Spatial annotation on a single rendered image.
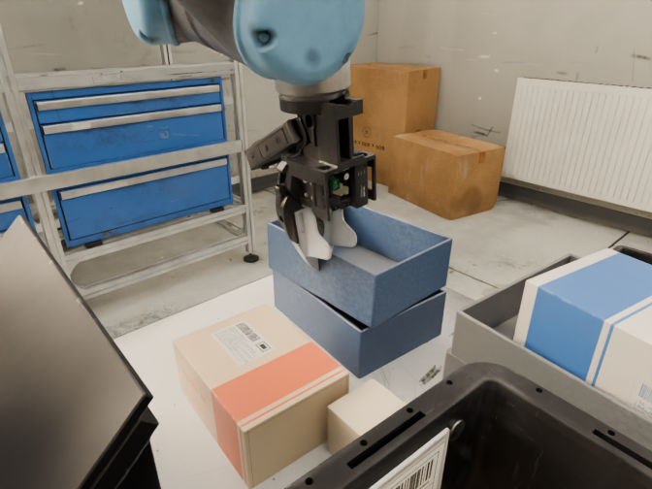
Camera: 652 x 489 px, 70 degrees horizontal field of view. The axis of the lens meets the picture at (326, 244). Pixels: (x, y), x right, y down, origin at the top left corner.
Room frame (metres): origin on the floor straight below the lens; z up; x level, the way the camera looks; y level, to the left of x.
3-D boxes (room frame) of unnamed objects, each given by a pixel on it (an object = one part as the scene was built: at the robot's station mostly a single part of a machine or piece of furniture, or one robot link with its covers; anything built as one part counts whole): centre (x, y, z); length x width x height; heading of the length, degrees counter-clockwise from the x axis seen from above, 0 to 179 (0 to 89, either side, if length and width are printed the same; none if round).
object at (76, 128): (1.79, 0.70, 0.60); 0.72 x 0.03 x 0.56; 132
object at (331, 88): (0.48, 0.01, 1.05); 0.08 x 0.08 x 0.05
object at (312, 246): (0.48, 0.01, 0.86); 0.06 x 0.03 x 0.09; 41
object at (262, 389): (0.38, 0.07, 0.74); 0.16 x 0.12 x 0.07; 38
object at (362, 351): (0.56, -0.04, 0.74); 0.20 x 0.15 x 0.07; 37
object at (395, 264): (0.56, -0.04, 0.81); 0.20 x 0.15 x 0.07; 43
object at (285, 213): (0.49, 0.03, 0.90); 0.05 x 0.02 x 0.09; 131
